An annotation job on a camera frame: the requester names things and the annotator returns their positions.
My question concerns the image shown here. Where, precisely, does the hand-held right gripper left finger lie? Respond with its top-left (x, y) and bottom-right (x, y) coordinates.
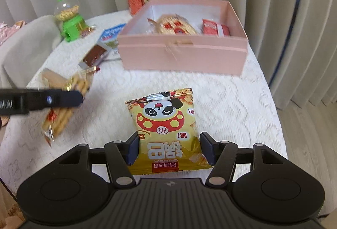
top-left (56, 132), bottom-right (140, 188)

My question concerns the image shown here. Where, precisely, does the red label snack packet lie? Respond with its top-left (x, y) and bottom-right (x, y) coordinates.
top-left (202, 19), bottom-right (231, 37)

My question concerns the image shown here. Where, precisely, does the yellow panda snack packet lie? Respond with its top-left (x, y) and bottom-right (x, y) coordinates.
top-left (124, 87), bottom-right (213, 176)

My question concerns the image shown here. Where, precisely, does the round rice cracker packet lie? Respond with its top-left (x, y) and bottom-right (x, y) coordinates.
top-left (147, 14), bottom-right (199, 35)

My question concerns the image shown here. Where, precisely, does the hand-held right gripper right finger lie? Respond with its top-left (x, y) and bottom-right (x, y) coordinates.
top-left (199, 131), bottom-right (284, 188)

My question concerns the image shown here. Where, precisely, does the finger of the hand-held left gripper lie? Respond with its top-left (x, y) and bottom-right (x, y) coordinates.
top-left (28, 89), bottom-right (84, 111)

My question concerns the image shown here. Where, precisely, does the white blue snack packet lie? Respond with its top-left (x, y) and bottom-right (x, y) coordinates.
top-left (98, 23), bottom-right (127, 59)

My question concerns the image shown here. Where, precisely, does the brown snack packet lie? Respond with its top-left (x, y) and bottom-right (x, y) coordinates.
top-left (78, 44), bottom-right (109, 66)

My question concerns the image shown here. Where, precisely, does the green toy gumball machine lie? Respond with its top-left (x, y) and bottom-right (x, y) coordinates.
top-left (54, 0), bottom-right (86, 43)

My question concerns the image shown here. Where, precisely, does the pink shiny wrapper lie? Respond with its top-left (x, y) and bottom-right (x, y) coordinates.
top-left (0, 20), bottom-right (27, 45)

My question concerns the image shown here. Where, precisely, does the clear breadstick packet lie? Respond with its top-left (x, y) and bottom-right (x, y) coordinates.
top-left (39, 66), bottom-right (101, 145)

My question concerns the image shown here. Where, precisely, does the pink cardboard box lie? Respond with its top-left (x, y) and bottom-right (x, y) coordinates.
top-left (116, 0), bottom-right (249, 77)

